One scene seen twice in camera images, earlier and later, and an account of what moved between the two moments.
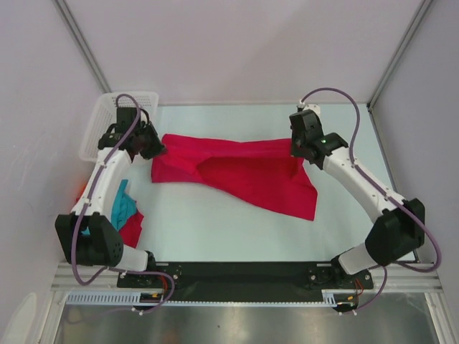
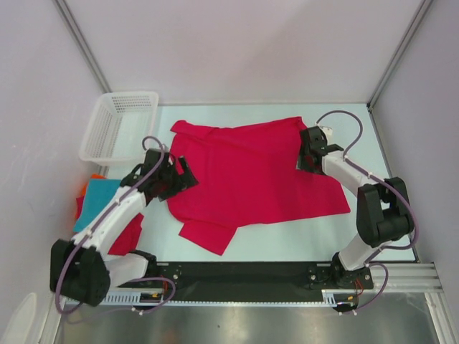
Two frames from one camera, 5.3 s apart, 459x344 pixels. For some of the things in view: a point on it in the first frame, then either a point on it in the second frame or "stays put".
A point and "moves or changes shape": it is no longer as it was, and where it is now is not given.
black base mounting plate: [244, 278] stays put
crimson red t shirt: [258, 172] moves or changes shape
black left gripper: [158, 147] to [183, 181]
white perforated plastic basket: [103, 113] stays put
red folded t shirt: [131, 230] stays put
